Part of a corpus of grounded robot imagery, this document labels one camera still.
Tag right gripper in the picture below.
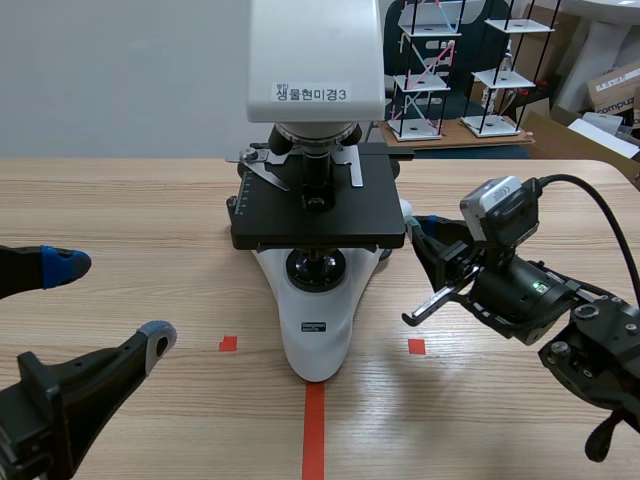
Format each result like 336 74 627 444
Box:
400 214 597 347

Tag black camera cable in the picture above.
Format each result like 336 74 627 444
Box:
529 172 640 302

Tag white tower model, coloured straws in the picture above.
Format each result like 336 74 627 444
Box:
387 0 464 141

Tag white tower model, black rods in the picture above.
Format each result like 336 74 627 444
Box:
459 0 557 138

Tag white and black microscope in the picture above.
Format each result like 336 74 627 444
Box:
224 0 416 385

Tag dark blue chair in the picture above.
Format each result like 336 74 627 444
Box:
383 0 512 122

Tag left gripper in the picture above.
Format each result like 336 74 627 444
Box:
0 320 179 480

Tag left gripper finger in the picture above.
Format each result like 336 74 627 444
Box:
0 244 93 302

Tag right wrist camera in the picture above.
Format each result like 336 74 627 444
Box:
459 175 542 247

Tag printed cardboard box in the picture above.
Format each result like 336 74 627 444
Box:
585 66 640 127

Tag large open cardboard box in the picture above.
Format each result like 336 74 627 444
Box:
518 106 640 179

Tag flat cardboard board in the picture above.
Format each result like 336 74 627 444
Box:
377 116 537 152

